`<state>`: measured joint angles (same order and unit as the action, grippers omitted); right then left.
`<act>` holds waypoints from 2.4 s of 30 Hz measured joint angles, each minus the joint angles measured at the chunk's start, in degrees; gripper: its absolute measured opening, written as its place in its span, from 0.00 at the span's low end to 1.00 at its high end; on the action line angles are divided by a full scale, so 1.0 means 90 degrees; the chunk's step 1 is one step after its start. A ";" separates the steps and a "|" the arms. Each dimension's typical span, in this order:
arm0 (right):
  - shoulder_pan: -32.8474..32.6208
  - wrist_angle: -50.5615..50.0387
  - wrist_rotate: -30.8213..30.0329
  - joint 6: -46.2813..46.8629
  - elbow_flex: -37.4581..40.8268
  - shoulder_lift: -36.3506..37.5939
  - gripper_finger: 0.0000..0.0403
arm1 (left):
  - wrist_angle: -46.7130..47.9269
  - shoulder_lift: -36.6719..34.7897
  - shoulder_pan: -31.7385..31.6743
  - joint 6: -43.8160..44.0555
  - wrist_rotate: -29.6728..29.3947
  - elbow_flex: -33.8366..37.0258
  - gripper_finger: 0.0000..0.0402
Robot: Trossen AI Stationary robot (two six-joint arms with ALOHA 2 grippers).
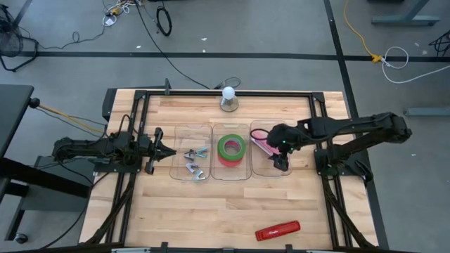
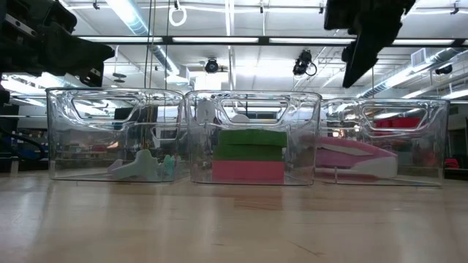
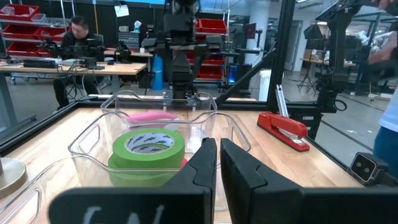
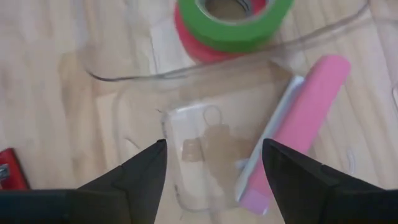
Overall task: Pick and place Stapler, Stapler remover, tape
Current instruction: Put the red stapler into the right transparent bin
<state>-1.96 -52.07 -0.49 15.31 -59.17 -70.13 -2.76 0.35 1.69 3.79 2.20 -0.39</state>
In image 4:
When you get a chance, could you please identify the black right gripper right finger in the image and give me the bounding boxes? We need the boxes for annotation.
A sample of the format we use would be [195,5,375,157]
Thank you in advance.
[262,139,398,224]

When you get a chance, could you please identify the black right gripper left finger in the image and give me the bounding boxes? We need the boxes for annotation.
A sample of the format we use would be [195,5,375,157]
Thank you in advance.
[0,139,169,224]

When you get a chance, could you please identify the pink stapler white base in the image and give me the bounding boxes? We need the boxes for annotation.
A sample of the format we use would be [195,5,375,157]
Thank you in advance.
[234,54,352,217]

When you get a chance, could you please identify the red stapler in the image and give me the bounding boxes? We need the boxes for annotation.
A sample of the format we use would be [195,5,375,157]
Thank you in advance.
[0,147,30,192]

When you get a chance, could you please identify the green tape roll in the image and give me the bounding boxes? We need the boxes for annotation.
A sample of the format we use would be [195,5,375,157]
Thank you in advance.
[175,0,295,40]
[178,26,282,54]

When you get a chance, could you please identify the pink tape roll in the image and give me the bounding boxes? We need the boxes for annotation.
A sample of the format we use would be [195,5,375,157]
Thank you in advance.
[173,4,251,64]

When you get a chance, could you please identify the clear plastic bin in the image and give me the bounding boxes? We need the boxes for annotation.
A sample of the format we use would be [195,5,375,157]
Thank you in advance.
[81,0,371,83]
[83,55,398,219]

